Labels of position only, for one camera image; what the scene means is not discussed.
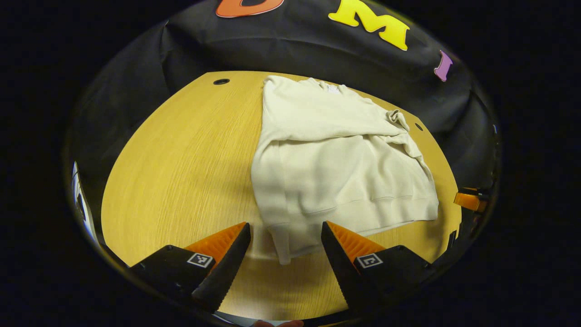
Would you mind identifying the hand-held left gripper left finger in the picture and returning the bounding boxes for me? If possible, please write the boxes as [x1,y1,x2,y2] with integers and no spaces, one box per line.
[129,222,251,314]

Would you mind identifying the black backdrop cloth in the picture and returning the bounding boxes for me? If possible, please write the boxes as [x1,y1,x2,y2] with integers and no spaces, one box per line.
[68,0,500,214]

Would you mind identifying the computer monitor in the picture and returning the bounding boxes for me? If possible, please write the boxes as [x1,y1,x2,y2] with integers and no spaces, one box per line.
[72,161,98,243]

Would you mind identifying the cream sweatshirt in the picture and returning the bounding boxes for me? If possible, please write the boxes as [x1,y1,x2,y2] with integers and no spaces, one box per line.
[251,75,440,265]

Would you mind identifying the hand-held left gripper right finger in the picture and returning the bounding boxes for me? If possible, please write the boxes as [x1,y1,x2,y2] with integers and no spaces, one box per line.
[320,221,434,314]

